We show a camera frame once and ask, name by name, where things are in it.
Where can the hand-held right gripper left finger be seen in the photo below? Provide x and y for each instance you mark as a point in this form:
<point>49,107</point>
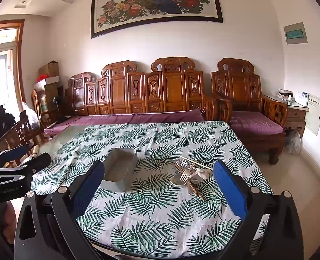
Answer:
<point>87,185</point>

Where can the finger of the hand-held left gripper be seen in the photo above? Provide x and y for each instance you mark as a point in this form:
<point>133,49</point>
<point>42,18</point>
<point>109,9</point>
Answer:
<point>17,152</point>
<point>38,162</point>

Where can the white plastic fork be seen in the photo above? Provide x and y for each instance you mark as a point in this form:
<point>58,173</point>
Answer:
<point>183,165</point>
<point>184,176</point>

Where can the clear plastic bag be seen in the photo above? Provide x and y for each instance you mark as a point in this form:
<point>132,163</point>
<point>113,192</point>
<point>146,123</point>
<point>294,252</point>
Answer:
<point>31,116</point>

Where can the framed peacock flower painting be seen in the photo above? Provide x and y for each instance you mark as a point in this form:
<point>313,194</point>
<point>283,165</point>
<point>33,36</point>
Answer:
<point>154,2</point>

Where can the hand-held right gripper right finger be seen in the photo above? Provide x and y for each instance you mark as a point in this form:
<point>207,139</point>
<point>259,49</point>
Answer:
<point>230,192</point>

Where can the carved wooden chair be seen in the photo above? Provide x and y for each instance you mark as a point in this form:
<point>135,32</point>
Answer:
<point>35,101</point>
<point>19,134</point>

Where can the white electrical panel door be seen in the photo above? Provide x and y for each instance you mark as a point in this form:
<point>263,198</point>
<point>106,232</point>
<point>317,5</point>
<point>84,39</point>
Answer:
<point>314,113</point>

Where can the grey wall box green label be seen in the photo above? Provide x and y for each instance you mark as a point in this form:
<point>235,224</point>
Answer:
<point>295,33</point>

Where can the person's left hand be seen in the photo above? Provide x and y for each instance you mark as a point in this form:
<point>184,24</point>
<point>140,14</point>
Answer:
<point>11,214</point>

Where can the white flat box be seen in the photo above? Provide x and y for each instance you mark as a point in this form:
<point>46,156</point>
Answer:
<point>50,80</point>

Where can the wooden side table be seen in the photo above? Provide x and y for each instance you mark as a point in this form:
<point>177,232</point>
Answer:
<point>295,116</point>

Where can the tall brown cardboard box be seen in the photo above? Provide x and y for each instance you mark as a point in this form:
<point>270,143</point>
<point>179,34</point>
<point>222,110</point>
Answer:
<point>50,94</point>

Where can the purple armchair cushion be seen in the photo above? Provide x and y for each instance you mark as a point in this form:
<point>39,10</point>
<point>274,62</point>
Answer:
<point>254,123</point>

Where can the white box on side table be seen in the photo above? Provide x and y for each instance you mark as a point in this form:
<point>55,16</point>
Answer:
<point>284,94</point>

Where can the long purple sofa cushion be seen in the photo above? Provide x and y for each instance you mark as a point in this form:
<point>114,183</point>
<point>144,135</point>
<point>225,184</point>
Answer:
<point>122,117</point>

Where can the carved wooden sofa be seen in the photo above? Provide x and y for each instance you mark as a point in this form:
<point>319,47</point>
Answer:
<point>173,86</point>

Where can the carved wooden armchair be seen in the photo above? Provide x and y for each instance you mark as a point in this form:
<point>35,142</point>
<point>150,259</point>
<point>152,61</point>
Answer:
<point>239,86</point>

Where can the grey plastic bag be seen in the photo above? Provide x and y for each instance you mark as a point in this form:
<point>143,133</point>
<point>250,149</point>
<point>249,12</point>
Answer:
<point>293,140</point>

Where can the grey utensil box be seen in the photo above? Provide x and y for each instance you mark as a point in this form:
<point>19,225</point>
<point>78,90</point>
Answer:
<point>113,186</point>

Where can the wooden framed glass door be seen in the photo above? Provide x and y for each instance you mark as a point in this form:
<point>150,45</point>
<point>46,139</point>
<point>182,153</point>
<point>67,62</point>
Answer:
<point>20,59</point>

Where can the leaf print tablecloth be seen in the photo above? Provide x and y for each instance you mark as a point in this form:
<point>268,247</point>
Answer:
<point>154,208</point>

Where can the white plastic spoon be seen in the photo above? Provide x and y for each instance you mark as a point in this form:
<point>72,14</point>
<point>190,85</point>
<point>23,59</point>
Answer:
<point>201,174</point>

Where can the dark cloth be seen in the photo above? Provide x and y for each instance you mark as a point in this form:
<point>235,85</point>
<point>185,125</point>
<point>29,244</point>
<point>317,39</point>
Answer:
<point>0,120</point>

